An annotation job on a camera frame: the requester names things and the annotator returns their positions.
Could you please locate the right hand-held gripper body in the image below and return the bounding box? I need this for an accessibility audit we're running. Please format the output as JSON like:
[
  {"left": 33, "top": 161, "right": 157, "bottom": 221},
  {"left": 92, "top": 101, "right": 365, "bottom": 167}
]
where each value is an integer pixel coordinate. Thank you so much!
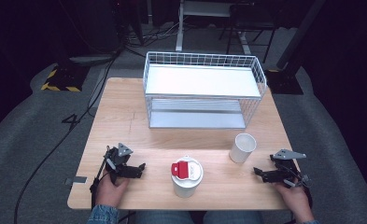
[{"left": 269, "top": 147, "right": 312, "bottom": 189}]

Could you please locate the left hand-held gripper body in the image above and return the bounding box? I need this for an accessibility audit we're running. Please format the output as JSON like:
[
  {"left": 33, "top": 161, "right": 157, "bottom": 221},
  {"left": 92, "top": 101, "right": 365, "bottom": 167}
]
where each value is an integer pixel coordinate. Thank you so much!
[{"left": 104, "top": 142, "right": 134, "bottom": 185}]

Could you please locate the white paper cup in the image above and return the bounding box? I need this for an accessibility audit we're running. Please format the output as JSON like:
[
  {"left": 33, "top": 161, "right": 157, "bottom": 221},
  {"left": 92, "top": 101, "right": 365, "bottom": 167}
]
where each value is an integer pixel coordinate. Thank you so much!
[{"left": 229, "top": 133, "right": 258, "bottom": 164}]

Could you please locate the white cup with red-tabbed lid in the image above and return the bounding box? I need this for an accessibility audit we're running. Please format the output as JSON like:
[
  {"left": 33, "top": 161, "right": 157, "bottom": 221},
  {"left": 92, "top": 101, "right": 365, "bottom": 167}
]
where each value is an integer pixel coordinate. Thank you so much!
[{"left": 170, "top": 155, "right": 205, "bottom": 199}]

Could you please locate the white wire two-tier rack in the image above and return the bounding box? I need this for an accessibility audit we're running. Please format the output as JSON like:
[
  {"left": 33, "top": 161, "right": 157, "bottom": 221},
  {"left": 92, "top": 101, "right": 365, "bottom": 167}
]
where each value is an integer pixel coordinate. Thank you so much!
[{"left": 142, "top": 50, "right": 268, "bottom": 131}]

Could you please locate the person's left hand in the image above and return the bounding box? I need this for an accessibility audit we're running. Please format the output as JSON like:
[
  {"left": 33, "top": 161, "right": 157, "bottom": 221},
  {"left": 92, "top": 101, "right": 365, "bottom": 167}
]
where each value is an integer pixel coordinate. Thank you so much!
[{"left": 94, "top": 172, "right": 130, "bottom": 209}]

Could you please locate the person's right hand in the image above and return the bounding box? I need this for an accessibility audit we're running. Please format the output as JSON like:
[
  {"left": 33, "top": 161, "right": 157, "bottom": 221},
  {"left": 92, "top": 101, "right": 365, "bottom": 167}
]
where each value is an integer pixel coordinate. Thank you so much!
[{"left": 273, "top": 180, "right": 316, "bottom": 224}]

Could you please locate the grey tape piece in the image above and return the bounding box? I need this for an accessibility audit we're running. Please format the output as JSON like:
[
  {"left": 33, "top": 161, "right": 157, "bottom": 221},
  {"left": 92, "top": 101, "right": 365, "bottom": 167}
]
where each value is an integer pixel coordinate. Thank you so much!
[{"left": 64, "top": 175, "right": 88, "bottom": 187}]

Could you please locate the person's left leg in jeans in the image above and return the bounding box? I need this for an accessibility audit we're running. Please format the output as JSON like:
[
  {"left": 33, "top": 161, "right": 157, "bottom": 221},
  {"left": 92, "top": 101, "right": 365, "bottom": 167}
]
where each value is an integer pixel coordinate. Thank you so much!
[{"left": 134, "top": 210, "right": 192, "bottom": 224}]

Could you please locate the person's leg in jeans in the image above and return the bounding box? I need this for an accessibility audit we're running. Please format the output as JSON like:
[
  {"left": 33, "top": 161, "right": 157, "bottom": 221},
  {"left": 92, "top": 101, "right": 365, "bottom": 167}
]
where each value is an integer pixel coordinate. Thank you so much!
[
  {"left": 203, "top": 210, "right": 265, "bottom": 224},
  {"left": 134, "top": 210, "right": 192, "bottom": 224}
]

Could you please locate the person's right leg in jeans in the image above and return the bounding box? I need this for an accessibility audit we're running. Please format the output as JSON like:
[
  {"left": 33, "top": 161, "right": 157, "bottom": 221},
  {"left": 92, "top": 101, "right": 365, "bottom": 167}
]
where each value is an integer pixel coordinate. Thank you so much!
[{"left": 203, "top": 210, "right": 265, "bottom": 224}]

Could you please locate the black base with yellow stripes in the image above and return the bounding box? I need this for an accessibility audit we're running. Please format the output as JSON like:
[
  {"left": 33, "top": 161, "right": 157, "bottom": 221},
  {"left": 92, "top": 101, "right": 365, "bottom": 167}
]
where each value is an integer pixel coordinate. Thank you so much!
[{"left": 40, "top": 63, "right": 91, "bottom": 93}]

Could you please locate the grey flat stand base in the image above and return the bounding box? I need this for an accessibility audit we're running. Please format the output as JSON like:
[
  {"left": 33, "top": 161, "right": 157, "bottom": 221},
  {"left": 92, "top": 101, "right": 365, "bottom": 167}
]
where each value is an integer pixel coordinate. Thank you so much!
[{"left": 68, "top": 53, "right": 119, "bottom": 67}]

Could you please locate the black slanted stand with base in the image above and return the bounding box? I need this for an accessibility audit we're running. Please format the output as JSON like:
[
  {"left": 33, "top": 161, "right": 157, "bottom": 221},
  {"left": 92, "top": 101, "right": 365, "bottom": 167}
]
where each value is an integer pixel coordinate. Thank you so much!
[{"left": 263, "top": 0, "right": 327, "bottom": 95}]

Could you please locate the black chair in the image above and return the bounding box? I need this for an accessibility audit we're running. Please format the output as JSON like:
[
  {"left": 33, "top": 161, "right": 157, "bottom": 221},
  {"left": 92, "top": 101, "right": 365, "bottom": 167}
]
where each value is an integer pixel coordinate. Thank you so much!
[{"left": 218, "top": 2, "right": 280, "bottom": 64}]

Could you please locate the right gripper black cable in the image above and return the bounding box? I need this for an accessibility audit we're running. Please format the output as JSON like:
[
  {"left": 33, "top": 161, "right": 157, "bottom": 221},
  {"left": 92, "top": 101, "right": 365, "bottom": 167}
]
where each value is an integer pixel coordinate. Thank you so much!
[{"left": 278, "top": 164, "right": 314, "bottom": 209}]

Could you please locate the long black floor cable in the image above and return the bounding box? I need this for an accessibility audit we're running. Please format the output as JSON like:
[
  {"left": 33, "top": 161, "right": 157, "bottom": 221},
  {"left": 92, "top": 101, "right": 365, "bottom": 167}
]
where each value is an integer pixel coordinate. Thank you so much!
[{"left": 13, "top": 50, "right": 121, "bottom": 224}]

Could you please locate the bundle of floor cables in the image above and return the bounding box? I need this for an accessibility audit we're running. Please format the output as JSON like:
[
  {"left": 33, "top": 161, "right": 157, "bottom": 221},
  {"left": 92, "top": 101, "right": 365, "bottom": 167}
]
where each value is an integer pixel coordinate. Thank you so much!
[{"left": 123, "top": 17, "right": 191, "bottom": 59}]

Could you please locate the white desk frame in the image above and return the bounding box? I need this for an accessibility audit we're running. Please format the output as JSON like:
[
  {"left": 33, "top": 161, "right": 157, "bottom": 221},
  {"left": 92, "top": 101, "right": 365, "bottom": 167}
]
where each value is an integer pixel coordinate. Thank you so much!
[{"left": 175, "top": 0, "right": 254, "bottom": 52}]

